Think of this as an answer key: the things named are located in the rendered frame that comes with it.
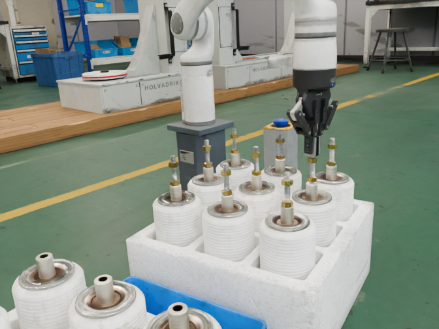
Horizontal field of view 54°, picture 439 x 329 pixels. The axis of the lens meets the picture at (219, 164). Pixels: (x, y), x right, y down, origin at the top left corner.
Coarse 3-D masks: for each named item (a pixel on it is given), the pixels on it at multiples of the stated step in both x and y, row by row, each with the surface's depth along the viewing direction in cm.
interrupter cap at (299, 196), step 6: (294, 192) 84; (300, 192) 84; (318, 192) 84; (324, 192) 84; (294, 198) 81; (300, 198) 81; (318, 198) 81; (324, 198) 80; (330, 198) 80; (306, 204) 79; (312, 204) 78; (318, 204) 78
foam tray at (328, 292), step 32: (352, 224) 86; (128, 256) 86; (160, 256) 80; (192, 256) 77; (256, 256) 76; (320, 256) 77; (352, 256) 84; (192, 288) 78; (224, 288) 74; (256, 288) 70; (288, 288) 67; (320, 288) 67; (352, 288) 87; (288, 320) 69; (320, 320) 69
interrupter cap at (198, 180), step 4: (196, 176) 96; (200, 176) 96; (216, 176) 95; (220, 176) 95; (192, 180) 93; (196, 180) 93; (200, 180) 94; (216, 180) 93; (220, 180) 93; (196, 184) 92; (200, 184) 91; (204, 184) 91; (208, 184) 90; (212, 184) 90; (216, 184) 91
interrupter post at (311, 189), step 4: (308, 184) 80; (312, 184) 80; (316, 184) 80; (308, 188) 81; (312, 188) 80; (316, 188) 80; (308, 192) 81; (312, 192) 80; (316, 192) 81; (308, 196) 81; (312, 196) 81; (316, 196) 81
